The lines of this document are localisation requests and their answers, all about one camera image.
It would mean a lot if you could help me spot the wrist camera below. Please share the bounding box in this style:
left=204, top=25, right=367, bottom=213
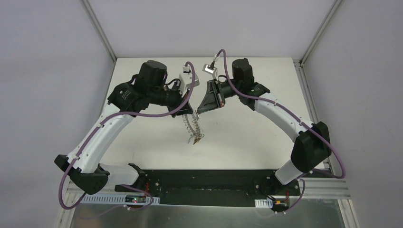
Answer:
left=179, top=66, right=193, bottom=97
left=202, top=64, right=218, bottom=80

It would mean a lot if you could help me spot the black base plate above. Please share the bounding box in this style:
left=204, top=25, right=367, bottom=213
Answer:
left=115, top=169, right=300, bottom=207

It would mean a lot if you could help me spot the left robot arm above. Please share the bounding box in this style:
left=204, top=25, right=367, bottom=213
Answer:
left=55, top=60, right=199, bottom=195

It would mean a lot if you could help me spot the metal disc with keyrings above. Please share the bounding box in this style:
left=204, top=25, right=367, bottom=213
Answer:
left=182, top=114, right=204, bottom=144

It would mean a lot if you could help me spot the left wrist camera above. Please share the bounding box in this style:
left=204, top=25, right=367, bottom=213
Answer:
left=179, top=66, right=193, bottom=97

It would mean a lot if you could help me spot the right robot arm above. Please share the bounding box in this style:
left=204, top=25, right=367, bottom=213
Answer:
left=197, top=58, right=332, bottom=195

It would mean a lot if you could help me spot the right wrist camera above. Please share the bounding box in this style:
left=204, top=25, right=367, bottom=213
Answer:
left=202, top=64, right=218, bottom=80

